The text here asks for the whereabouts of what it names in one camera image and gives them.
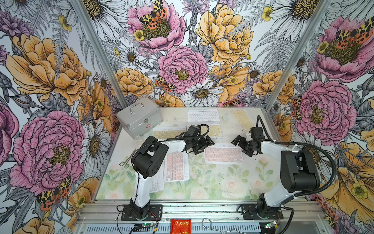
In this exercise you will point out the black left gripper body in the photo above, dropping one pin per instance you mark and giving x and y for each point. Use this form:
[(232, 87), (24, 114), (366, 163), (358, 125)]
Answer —
[(198, 144)]

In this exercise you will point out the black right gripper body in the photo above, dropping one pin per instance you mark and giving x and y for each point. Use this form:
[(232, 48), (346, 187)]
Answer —
[(251, 149)]

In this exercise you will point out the pink keyboard edge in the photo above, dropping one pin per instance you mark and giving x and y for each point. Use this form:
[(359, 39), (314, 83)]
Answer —
[(223, 155)]

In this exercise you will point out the pink keyboard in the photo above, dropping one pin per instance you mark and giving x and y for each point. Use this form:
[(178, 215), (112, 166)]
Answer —
[(176, 167)]

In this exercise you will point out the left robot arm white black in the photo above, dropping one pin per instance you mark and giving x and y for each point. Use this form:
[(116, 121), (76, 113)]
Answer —
[(148, 158)]

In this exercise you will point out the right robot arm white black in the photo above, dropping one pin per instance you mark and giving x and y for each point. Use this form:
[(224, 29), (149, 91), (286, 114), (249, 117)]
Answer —
[(298, 172)]

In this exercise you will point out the white keyboard far centre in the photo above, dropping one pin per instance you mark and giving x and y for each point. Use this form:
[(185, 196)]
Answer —
[(203, 115)]

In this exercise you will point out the white keyboard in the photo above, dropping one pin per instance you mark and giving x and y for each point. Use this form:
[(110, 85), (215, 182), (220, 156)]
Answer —
[(203, 115), (157, 182)]

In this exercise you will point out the white keyboard near left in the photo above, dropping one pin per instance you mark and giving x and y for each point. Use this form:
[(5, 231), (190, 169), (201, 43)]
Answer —
[(157, 182)]

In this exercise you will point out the silver metal case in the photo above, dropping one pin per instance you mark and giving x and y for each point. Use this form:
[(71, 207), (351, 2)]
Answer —
[(140, 117)]

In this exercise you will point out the red packet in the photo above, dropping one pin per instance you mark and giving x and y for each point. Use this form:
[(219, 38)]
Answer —
[(180, 226)]

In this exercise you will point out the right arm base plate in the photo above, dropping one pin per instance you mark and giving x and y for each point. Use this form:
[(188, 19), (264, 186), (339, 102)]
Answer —
[(248, 211)]

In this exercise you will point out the aluminium front rail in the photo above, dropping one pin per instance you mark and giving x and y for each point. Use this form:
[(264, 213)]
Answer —
[(107, 211)]

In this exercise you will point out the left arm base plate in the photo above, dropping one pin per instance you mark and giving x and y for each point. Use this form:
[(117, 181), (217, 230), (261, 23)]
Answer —
[(155, 211)]

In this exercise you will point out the right aluminium frame post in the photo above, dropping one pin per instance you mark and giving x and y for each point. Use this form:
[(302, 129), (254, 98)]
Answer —
[(314, 23)]

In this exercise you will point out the aluminium frame post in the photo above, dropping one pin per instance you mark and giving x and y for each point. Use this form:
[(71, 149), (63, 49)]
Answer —
[(90, 32), (314, 23)]

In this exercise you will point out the left aluminium frame post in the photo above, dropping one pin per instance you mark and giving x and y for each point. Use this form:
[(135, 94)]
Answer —
[(90, 32)]

